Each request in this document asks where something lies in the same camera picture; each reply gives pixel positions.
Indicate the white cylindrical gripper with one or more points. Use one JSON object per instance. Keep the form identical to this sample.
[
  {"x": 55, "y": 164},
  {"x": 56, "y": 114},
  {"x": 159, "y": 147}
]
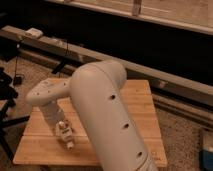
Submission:
[{"x": 52, "y": 114}]

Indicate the small white bottle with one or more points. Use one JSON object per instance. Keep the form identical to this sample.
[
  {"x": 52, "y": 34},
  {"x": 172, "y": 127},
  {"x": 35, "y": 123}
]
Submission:
[{"x": 64, "y": 131}]

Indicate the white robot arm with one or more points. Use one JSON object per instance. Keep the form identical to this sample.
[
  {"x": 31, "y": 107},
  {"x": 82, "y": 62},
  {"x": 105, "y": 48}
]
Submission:
[{"x": 94, "y": 90}]

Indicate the black tripod stand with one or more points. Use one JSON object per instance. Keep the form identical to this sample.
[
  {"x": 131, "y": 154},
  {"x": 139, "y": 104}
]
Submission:
[{"x": 8, "y": 94}]

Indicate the small white box on ledge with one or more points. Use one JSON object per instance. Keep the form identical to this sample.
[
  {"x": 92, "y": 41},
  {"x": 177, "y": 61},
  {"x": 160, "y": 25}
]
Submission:
[{"x": 34, "y": 32}]

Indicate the long wooden beam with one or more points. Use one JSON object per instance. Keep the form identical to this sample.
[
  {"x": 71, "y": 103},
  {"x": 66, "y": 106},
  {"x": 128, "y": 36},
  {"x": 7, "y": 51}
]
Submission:
[{"x": 177, "y": 85}]

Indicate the blue box at right edge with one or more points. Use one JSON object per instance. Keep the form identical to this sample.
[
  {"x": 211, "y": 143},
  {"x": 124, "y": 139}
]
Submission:
[{"x": 206, "y": 151}]

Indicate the black power adapter with cable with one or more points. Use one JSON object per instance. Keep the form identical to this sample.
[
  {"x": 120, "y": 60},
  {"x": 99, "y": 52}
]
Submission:
[{"x": 17, "y": 80}]

